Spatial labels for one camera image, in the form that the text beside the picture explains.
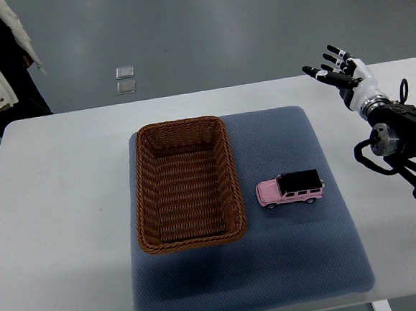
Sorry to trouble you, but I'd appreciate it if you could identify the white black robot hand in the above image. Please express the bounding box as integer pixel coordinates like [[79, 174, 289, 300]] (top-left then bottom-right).
[[302, 45, 389, 121]]

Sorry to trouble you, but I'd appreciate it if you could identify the pink toy car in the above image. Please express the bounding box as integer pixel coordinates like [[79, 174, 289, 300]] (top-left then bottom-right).
[[255, 170, 325, 210]]

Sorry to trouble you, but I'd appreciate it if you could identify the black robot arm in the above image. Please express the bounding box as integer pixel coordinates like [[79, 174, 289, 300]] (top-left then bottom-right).
[[353, 102, 416, 201]]

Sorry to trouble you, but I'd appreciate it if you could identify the brown wicker basket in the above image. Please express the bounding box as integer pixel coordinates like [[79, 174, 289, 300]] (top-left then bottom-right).
[[134, 116, 248, 255]]

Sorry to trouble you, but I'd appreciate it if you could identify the blue grey cushion mat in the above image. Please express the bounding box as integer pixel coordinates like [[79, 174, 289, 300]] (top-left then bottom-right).
[[131, 106, 375, 311]]

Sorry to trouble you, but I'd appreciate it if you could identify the white table leg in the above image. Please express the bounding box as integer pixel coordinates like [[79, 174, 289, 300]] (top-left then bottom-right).
[[371, 300, 392, 311]]

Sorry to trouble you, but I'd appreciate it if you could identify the upper floor socket plate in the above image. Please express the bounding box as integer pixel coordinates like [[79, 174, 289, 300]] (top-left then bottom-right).
[[115, 65, 134, 80]]

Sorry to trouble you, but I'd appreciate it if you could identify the person in white jacket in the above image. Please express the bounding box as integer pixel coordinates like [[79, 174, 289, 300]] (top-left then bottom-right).
[[0, 0, 52, 137]]

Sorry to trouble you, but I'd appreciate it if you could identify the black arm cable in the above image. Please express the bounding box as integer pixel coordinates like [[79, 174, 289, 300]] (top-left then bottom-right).
[[397, 78, 412, 104]]

